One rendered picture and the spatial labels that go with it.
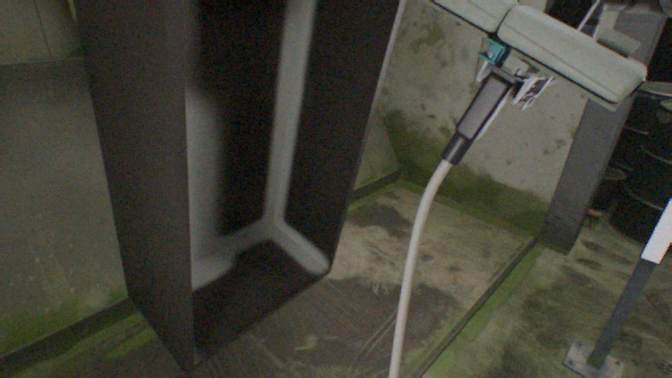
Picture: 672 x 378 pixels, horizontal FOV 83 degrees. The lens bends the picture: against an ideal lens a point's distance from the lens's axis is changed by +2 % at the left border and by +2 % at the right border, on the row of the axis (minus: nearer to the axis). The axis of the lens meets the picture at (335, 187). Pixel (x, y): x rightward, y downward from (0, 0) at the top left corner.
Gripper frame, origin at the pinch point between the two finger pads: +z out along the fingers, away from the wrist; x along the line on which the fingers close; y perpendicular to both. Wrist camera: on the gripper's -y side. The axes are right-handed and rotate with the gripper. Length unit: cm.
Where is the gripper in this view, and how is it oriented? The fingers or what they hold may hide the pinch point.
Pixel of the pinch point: (512, 57)
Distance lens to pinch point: 52.4
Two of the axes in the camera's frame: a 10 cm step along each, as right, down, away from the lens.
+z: -6.4, 3.1, -7.0
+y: -3.4, 7.0, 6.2
